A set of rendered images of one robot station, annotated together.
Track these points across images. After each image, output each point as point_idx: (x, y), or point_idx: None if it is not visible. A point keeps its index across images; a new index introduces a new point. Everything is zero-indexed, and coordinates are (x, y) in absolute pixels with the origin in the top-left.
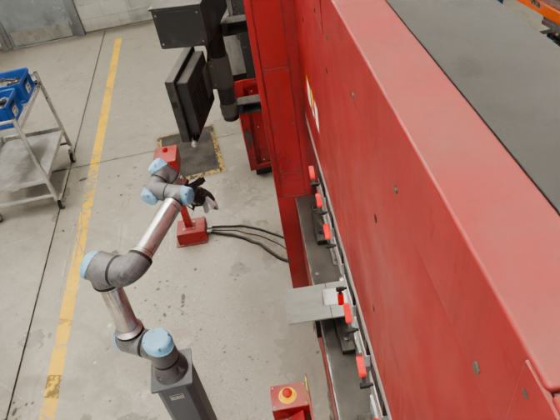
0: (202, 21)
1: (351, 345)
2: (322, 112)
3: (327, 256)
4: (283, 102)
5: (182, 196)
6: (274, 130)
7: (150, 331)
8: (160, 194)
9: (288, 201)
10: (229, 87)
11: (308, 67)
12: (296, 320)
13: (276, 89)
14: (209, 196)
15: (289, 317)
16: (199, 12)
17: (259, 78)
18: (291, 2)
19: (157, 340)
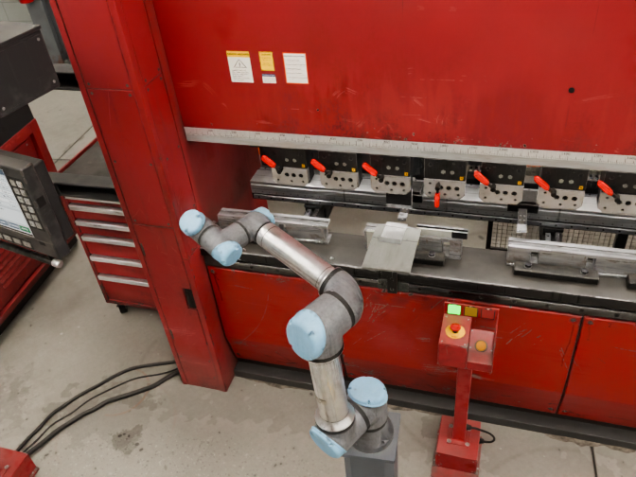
0: (47, 51)
1: (439, 254)
2: (350, 32)
3: (311, 246)
4: (167, 123)
5: (270, 216)
6: (167, 165)
7: (352, 391)
8: (243, 236)
9: (196, 256)
10: None
11: (257, 26)
12: (408, 266)
13: (158, 108)
14: None
15: (401, 270)
16: (41, 39)
17: (145, 98)
18: None
19: (370, 387)
